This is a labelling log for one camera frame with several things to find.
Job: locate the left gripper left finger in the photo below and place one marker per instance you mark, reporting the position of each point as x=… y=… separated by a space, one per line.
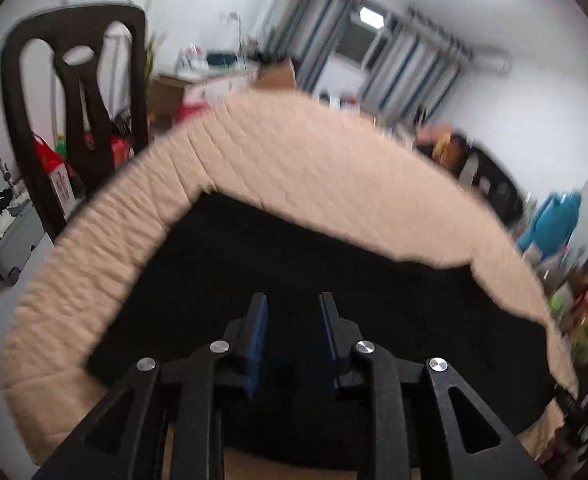
x=163 y=420

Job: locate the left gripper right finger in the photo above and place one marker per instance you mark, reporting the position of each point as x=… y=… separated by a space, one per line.
x=423 y=411

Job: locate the black pants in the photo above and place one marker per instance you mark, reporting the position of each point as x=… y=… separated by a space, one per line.
x=222 y=252

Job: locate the blue thermos jug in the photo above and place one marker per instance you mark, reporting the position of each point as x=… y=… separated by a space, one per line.
x=553 y=224

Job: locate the grey storage bin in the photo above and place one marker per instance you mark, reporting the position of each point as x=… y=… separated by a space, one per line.
x=20 y=233

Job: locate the red gift bag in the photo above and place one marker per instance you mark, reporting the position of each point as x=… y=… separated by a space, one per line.
x=56 y=170

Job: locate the dark wooden chair right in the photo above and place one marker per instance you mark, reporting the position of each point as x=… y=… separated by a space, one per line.
x=491 y=180

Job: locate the dark wooden chair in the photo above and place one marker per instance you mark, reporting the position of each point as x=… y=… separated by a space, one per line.
x=491 y=180
x=75 y=35

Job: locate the beige quilted bedspread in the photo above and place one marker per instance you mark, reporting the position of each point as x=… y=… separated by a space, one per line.
x=278 y=150

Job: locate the wooden side cabinet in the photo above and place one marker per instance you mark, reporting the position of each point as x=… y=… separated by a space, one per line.
x=174 y=97

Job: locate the dark wooden chair left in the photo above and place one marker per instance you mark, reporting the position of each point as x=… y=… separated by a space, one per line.
x=75 y=35

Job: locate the white air conditioner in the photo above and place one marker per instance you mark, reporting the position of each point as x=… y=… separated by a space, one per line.
x=491 y=60

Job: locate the striped curtain right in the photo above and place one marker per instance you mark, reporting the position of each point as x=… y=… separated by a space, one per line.
x=416 y=71

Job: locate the striped curtain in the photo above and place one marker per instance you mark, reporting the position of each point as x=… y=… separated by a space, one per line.
x=416 y=71
x=306 y=33

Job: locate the window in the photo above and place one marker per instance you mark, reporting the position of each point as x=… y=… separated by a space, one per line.
x=364 y=37

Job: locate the striped curtain left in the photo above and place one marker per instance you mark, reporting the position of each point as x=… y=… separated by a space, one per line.
x=306 y=33

